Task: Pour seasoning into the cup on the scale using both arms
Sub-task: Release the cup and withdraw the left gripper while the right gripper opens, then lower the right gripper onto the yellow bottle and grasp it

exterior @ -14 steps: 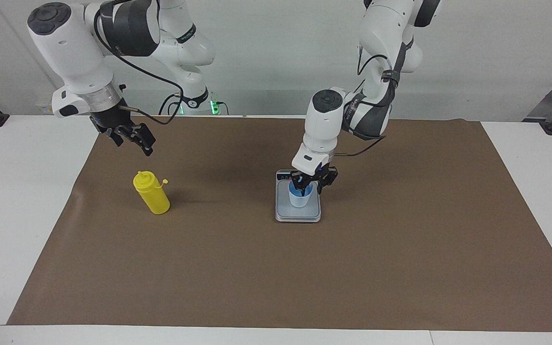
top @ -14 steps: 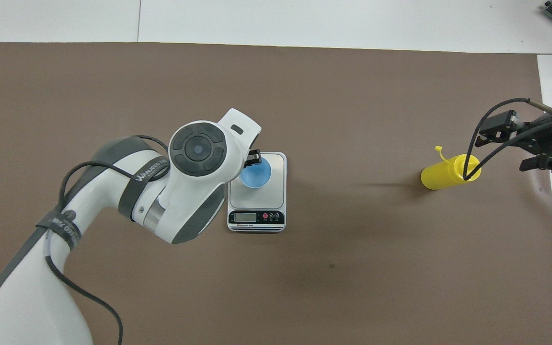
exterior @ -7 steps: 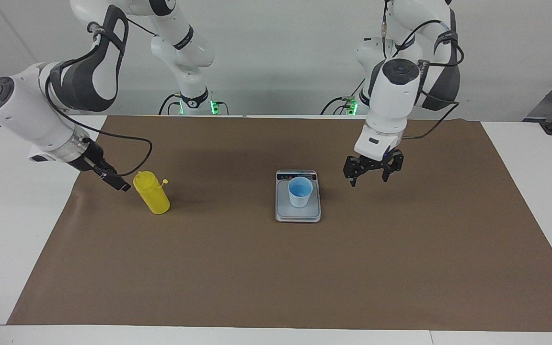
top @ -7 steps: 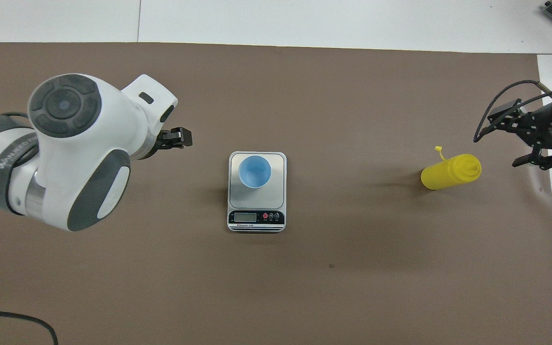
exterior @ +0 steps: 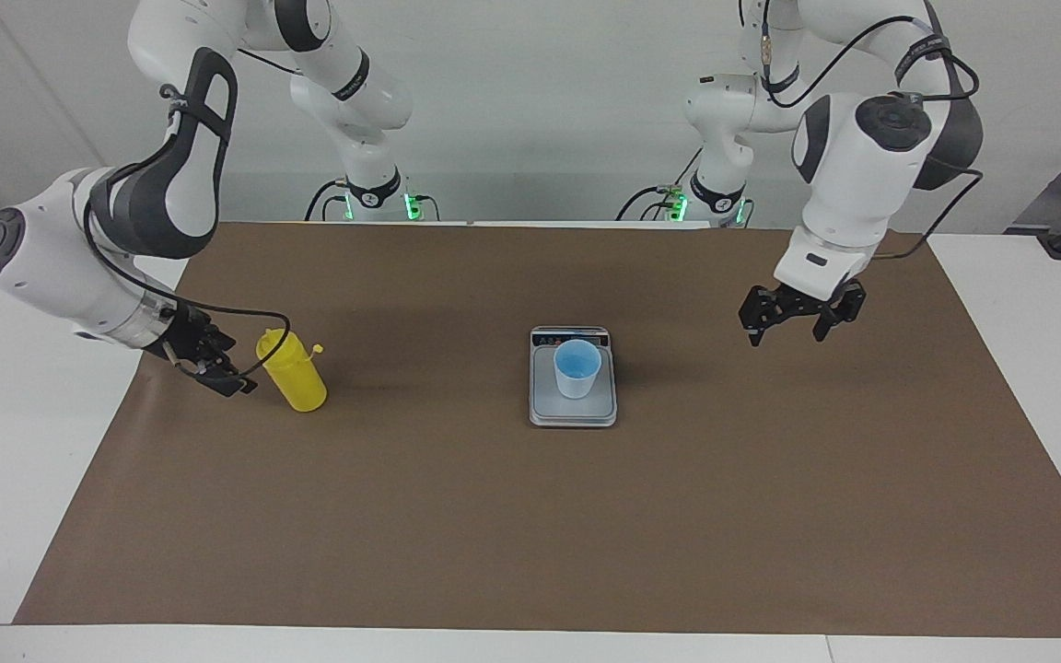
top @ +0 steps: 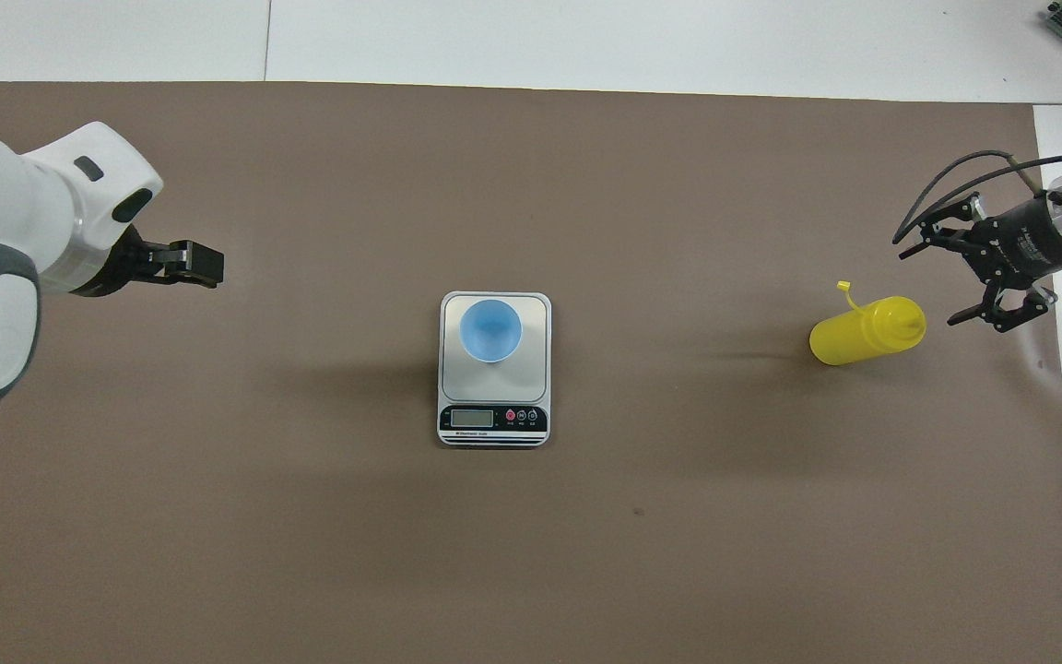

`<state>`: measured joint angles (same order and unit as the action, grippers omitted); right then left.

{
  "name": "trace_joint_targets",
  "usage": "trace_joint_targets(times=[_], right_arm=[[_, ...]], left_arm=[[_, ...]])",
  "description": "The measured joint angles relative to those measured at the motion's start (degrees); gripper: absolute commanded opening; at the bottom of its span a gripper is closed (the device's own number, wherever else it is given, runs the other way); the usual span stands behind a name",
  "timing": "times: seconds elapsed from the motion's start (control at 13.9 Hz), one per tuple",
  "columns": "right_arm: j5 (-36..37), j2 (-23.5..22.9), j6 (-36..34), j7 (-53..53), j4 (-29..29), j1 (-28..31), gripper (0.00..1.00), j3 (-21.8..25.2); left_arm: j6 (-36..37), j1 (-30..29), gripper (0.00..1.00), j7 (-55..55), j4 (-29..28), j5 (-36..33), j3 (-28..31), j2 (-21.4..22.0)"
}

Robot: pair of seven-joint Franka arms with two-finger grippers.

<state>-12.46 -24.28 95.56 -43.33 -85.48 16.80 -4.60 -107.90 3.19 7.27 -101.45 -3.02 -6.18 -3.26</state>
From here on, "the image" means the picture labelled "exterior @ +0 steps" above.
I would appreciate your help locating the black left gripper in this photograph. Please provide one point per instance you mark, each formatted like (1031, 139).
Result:
(798, 307)

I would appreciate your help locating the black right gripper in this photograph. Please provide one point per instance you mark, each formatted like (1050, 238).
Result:
(192, 339)

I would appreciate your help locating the yellow squeeze seasoning bottle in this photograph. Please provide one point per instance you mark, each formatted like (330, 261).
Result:
(296, 378)

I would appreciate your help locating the light blue plastic cup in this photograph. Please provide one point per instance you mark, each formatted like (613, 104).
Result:
(577, 378)

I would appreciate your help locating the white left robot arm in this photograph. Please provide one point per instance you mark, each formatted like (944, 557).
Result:
(853, 175)

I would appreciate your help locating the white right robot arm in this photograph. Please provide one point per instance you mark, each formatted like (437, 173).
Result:
(162, 193)

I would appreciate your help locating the silver digital kitchen scale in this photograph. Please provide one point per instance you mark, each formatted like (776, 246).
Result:
(573, 412)

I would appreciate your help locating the brown paper table mat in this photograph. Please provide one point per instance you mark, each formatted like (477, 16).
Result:
(530, 525)

